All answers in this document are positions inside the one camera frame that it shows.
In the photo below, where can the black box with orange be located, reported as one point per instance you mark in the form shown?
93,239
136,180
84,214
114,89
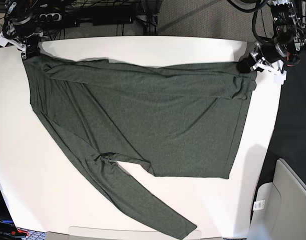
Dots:
8,230

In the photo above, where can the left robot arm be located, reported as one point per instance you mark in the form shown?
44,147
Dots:
287,43

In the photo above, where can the red clamp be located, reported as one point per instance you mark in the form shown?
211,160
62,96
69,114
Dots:
290,62

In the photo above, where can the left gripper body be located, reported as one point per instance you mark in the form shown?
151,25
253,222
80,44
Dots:
267,54

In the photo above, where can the black aluminium frame rail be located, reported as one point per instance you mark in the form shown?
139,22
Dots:
151,11

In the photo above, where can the grey plastic bin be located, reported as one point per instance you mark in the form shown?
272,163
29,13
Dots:
284,214

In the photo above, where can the green long-sleeve shirt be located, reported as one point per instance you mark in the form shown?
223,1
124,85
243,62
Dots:
176,121

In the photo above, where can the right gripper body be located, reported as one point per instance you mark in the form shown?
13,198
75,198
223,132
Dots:
16,31

